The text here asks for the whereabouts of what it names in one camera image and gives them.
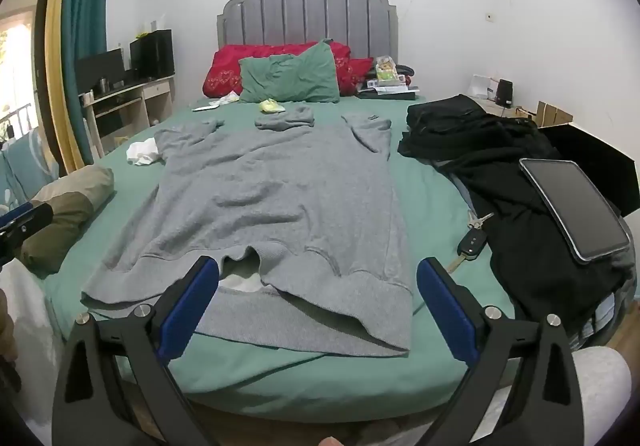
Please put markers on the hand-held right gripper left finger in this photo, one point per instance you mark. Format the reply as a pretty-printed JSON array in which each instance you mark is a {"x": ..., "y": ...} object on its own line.
[{"x": 187, "y": 306}]

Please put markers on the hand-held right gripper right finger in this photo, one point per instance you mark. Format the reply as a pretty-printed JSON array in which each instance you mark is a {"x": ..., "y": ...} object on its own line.
[{"x": 447, "y": 311}]

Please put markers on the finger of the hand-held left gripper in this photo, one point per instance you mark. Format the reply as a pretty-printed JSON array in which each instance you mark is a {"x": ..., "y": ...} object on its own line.
[{"x": 25, "y": 222}]

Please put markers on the grey sweatshirt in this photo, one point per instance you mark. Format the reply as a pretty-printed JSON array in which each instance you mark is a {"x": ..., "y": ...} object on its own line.
[{"x": 280, "y": 191}]

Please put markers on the olive and tan cushion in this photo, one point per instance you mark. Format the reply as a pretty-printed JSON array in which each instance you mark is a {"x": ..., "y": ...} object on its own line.
[{"x": 65, "y": 211}]

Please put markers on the pale teal printed bedding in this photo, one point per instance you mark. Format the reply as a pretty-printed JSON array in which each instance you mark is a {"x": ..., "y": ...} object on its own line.
[{"x": 27, "y": 166}]

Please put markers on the black car key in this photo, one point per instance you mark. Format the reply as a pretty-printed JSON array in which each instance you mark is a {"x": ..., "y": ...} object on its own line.
[{"x": 472, "y": 243}]

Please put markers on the bunch of metal keys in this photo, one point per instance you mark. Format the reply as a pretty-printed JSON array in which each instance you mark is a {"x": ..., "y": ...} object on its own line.
[{"x": 479, "y": 221}]

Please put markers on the black jacket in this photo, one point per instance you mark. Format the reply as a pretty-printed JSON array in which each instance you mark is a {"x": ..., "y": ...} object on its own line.
[{"x": 515, "y": 231}]

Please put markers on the white cloth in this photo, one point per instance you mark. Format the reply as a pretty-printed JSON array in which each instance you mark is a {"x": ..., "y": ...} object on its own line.
[{"x": 142, "y": 151}]

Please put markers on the window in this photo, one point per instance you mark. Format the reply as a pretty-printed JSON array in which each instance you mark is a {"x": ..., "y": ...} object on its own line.
[{"x": 15, "y": 76}]

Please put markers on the metal cup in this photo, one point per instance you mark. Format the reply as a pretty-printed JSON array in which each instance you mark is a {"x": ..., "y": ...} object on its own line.
[{"x": 102, "y": 86}]

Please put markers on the light wooden desk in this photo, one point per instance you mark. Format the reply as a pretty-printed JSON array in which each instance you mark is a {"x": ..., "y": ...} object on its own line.
[{"x": 135, "y": 106}]

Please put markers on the person's grey trouser leg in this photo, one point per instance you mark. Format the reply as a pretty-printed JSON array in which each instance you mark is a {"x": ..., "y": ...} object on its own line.
[{"x": 590, "y": 386}]

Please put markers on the tablet with clear case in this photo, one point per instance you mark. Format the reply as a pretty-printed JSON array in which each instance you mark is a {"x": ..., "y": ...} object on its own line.
[{"x": 575, "y": 206}]

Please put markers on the black monitor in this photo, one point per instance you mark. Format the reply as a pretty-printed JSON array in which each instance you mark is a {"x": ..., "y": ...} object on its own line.
[{"x": 100, "y": 67}]

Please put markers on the teal and yellow curtain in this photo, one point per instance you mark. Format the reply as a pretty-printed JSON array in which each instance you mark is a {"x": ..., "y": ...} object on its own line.
[{"x": 82, "y": 36}]

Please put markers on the white paper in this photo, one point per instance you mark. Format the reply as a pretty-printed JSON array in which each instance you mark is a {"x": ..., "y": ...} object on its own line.
[{"x": 220, "y": 102}]

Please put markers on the black computer tower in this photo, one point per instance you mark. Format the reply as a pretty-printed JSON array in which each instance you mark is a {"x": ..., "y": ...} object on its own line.
[{"x": 152, "y": 53}]

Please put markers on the yellow small cloth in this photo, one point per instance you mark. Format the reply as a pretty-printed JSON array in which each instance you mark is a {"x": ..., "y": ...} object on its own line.
[{"x": 271, "y": 106}]

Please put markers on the brown cardboard box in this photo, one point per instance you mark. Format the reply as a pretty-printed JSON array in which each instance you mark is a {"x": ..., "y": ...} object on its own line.
[{"x": 552, "y": 115}]

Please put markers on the black speaker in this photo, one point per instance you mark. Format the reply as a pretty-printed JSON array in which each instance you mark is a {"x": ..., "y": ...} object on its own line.
[{"x": 503, "y": 93}]

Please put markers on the stack of books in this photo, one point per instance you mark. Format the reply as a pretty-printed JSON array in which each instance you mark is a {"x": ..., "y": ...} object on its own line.
[{"x": 387, "y": 93}]

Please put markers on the white box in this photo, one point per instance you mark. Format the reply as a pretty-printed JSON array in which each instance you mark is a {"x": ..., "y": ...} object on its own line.
[{"x": 482, "y": 87}]

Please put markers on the red embroidered pillow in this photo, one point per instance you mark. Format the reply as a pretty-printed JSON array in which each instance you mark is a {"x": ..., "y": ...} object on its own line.
[{"x": 222, "y": 71}]

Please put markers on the box of small packets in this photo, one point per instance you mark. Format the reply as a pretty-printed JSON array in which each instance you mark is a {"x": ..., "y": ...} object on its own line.
[{"x": 386, "y": 71}]

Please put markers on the green pillow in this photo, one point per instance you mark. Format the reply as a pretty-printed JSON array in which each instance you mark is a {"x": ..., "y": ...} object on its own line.
[{"x": 292, "y": 76}]

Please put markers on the grey padded headboard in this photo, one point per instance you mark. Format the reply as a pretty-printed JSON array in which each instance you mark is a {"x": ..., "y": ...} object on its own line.
[{"x": 305, "y": 16}]

